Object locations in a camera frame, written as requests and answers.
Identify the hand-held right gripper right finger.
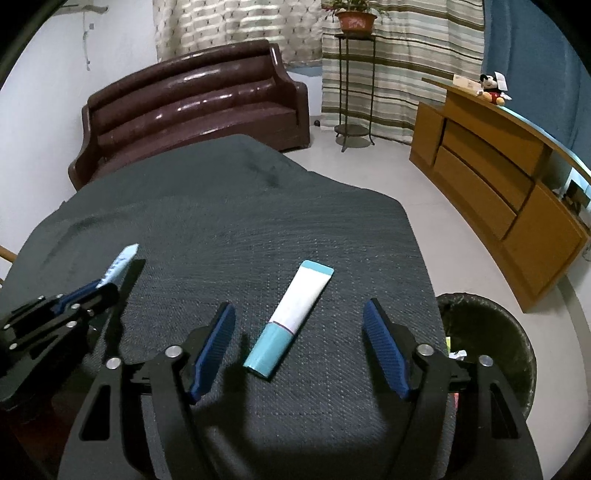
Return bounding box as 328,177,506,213
362,298,543,480

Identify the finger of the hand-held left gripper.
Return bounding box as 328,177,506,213
60,282,121,326
44,278,107,310

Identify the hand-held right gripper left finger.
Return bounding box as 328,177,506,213
58,302,236,480

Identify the light blue wrapper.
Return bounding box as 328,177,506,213
98,243,140,289

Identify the white and teal tube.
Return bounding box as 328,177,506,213
243,260,334,380

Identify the black trash bin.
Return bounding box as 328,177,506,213
435,292,537,416

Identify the dark grey table cloth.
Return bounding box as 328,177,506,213
0,134,446,480

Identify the wooden cabinet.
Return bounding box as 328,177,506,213
409,76,591,315

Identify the brown leather sofa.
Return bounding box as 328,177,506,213
68,39,310,192

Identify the black metal plant stand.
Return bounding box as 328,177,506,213
333,33,376,153

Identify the mouse plush toy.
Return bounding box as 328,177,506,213
477,71,513,106

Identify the striped curtain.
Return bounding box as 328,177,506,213
321,0,485,146

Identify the beige patterned curtain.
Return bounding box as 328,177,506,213
152,0,324,65

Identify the blue curtain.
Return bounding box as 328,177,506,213
480,0,591,158

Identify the potted plant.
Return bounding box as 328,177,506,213
321,0,386,34

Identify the wall cable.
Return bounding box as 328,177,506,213
82,7,93,72

